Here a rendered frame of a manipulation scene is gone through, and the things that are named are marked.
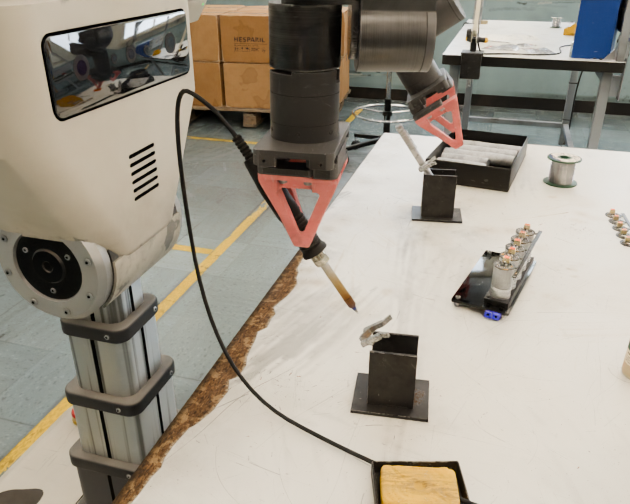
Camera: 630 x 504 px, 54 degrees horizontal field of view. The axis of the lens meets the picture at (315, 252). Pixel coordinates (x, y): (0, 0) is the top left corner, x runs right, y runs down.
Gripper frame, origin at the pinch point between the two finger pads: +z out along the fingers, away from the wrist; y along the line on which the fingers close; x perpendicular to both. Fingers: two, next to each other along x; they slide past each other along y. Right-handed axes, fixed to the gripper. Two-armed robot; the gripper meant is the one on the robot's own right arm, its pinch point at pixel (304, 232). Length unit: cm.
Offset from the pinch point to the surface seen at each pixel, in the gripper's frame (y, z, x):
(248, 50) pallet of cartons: 366, 40, 109
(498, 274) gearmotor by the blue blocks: 18.4, 11.8, -20.3
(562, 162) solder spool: 66, 12, -36
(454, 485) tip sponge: -11.9, 15.9, -14.9
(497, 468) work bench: -7.9, 17.3, -18.8
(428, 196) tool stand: 46.6, 13.1, -11.7
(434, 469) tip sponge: -10.5, 15.9, -13.3
